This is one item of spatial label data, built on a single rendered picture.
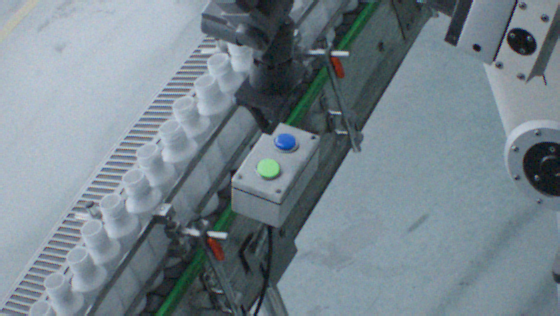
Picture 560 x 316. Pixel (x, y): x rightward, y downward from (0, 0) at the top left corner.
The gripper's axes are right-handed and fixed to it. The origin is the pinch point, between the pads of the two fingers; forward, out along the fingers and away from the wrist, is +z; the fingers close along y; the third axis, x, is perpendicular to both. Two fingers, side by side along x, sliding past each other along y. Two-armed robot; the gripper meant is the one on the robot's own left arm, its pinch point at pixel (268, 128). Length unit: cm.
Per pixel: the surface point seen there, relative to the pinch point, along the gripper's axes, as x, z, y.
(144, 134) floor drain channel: -103, 165, -134
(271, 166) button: 0.9, 7.0, 0.2
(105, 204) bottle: -18.9, 10.3, 15.6
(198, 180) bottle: -11.3, 16.4, -0.3
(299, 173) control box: 4.4, 8.9, -2.1
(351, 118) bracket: 1.0, 26.2, -33.4
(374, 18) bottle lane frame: -5, 26, -61
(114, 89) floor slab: -130, 176, -158
